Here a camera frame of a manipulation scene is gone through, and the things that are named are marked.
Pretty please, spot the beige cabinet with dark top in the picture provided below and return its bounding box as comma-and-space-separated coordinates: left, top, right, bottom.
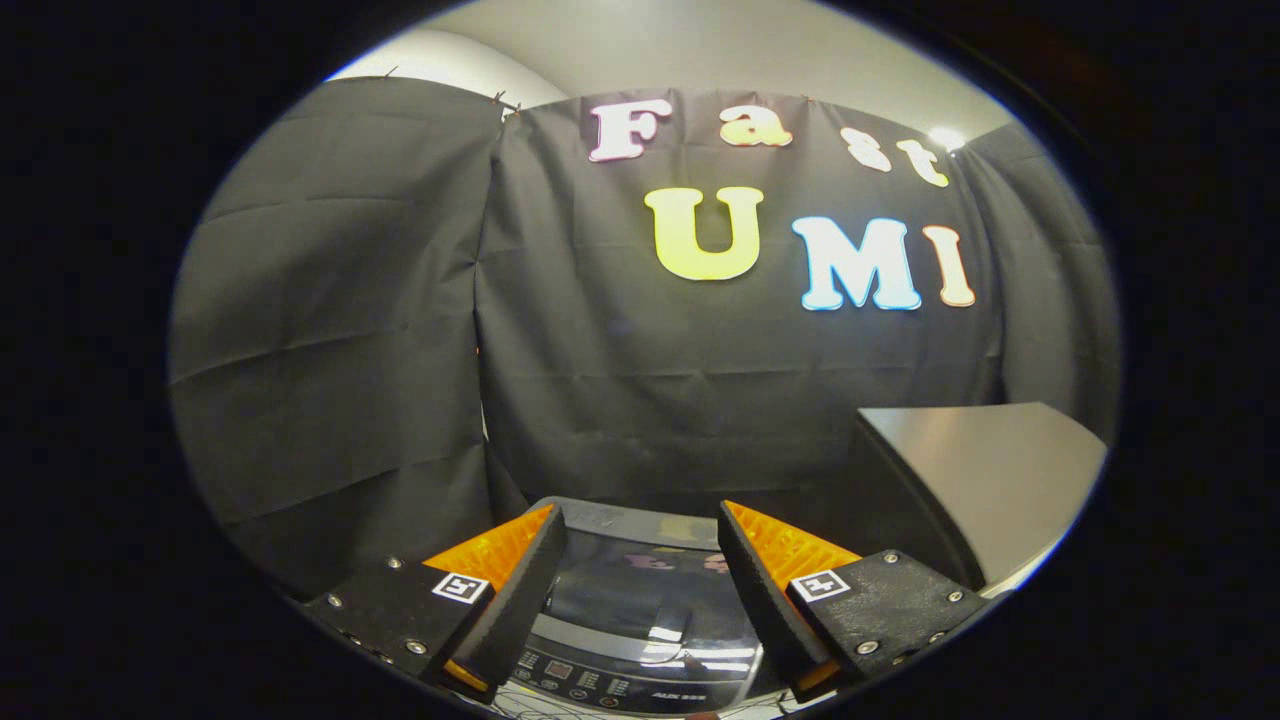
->
854, 402, 1110, 595

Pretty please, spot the black backdrop cloth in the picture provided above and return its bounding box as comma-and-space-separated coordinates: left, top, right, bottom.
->
168, 75, 1123, 603

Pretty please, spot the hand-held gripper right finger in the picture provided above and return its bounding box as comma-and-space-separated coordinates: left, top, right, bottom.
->
717, 500, 999, 703

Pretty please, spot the grey washing machine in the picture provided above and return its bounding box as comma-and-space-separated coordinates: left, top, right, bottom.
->
495, 495, 803, 719

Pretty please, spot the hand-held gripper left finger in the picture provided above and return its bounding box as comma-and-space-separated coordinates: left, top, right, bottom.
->
300, 503, 567, 706

